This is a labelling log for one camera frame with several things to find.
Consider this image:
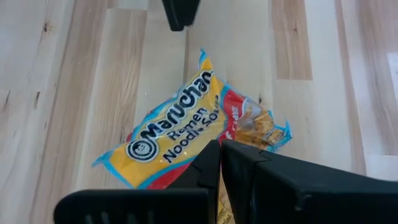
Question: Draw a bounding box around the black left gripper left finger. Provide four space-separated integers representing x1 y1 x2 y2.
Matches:
53 139 222 224

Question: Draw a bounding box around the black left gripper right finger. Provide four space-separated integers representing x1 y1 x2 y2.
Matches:
221 139 398 224

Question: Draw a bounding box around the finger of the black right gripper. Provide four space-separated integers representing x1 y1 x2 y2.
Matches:
160 0 201 32

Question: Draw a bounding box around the light-blue-edged Maruchan beef pack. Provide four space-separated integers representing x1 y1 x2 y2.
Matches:
91 48 294 224

